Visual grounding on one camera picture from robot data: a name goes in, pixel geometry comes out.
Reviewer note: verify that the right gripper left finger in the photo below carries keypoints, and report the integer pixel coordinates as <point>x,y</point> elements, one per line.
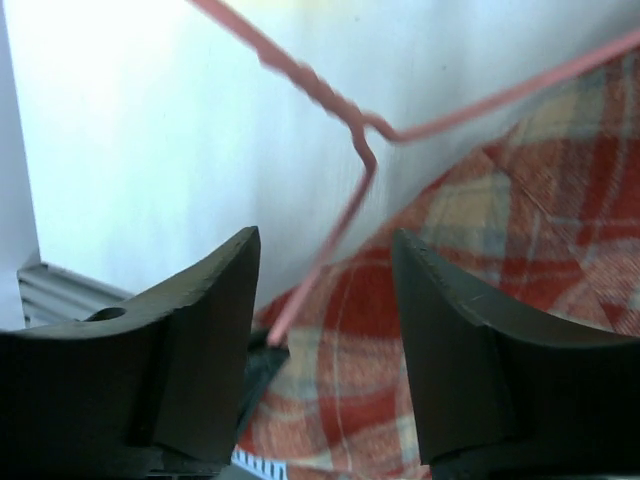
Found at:
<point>149,387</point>

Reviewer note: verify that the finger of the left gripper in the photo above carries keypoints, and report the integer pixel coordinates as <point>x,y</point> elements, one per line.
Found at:
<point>263,362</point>

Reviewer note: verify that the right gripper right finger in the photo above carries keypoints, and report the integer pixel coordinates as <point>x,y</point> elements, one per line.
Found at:
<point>501,390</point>

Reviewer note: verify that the red plaid skirt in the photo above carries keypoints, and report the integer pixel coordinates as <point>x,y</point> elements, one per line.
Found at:
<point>548,213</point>

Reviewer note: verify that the pink wire hanger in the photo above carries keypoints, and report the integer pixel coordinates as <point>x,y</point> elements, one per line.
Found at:
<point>272,56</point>

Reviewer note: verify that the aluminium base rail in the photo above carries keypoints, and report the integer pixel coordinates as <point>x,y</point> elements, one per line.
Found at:
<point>51,295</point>

